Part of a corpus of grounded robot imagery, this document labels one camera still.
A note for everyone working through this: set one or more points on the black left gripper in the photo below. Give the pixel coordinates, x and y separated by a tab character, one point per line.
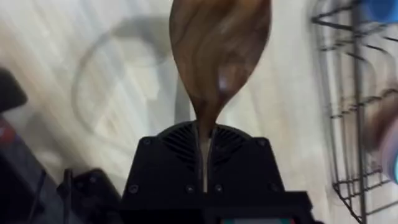
93	193

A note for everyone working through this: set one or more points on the dark wooden spoon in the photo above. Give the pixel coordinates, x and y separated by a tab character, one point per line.
217	46

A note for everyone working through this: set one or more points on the blue cup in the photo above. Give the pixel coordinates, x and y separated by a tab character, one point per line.
382	9

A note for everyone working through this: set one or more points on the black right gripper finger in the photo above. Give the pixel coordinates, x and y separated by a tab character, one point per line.
242	168

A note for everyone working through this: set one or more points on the pale plate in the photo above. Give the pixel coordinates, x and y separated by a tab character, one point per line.
384	137

